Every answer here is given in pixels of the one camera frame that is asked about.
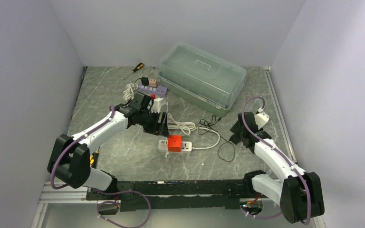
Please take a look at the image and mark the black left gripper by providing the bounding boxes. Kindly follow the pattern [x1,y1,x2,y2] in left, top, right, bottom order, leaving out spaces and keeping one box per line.
[138,109,170,138]

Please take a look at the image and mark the translucent plastic storage box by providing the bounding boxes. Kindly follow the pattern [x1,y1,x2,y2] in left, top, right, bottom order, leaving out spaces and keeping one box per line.
[159,42,247,117]

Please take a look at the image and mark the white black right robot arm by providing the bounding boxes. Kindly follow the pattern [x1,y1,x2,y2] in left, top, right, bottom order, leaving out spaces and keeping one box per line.
[230,112,325,223]

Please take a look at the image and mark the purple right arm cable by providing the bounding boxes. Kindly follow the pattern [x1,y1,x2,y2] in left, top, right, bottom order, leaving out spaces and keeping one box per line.
[240,96,312,226]

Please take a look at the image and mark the red cube socket adapter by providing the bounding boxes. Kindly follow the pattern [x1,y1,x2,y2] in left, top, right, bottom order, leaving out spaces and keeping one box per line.
[167,135,182,152]

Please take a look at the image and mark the white power strip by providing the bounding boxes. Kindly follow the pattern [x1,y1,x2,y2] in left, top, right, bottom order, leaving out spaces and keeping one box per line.
[158,140,193,153]

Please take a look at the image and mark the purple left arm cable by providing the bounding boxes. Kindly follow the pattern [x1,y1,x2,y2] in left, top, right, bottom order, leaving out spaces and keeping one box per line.
[49,105,152,228]

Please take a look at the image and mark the white power strip cord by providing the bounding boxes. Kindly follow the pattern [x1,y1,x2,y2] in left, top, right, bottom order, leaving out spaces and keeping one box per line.
[166,114,221,151]

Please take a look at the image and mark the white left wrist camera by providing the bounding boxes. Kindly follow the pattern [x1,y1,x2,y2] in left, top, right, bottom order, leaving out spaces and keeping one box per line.
[151,97,168,114]

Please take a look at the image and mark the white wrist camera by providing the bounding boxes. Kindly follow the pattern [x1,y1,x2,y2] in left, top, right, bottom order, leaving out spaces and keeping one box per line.
[254,112,270,130]
[151,97,168,114]

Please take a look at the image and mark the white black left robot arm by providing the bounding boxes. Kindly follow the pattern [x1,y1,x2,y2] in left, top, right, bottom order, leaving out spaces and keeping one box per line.
[47,92,170,200]

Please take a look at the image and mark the small orange black screwdriver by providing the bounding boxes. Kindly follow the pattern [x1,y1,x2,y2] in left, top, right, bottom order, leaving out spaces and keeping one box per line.
[123,62,144,80]

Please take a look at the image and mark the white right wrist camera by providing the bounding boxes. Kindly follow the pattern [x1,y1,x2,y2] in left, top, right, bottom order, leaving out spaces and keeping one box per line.
[254,112,270,130]

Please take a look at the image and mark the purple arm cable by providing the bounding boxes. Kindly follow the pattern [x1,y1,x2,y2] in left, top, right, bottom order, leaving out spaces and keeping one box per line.
[49,105,152,228]
[240,96,312,226]

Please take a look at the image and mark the black power adapter plug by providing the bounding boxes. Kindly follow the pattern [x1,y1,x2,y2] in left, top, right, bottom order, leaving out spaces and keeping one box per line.
[140,77,149,86]

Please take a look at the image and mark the yellow black screwdriver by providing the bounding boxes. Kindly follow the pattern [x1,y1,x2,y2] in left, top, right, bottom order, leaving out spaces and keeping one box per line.
[89,152,96,167]

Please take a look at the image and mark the purple power strip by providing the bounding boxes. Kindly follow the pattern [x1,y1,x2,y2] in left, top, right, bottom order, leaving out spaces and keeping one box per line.
[138,84,168,97]

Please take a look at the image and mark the pink usb charger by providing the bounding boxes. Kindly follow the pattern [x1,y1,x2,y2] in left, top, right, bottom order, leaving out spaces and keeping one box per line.
[148,79,158,88]

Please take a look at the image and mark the aluminium table edge rail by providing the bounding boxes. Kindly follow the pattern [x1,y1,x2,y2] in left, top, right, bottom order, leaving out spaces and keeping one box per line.
[262,66,298,164]

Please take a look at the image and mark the white purple strip cord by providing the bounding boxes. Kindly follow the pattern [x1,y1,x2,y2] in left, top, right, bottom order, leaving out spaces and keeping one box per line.
[123,83,139,103]

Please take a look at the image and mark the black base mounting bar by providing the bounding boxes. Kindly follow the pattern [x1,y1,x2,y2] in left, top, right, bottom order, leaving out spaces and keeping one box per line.
[86,179,262,212]

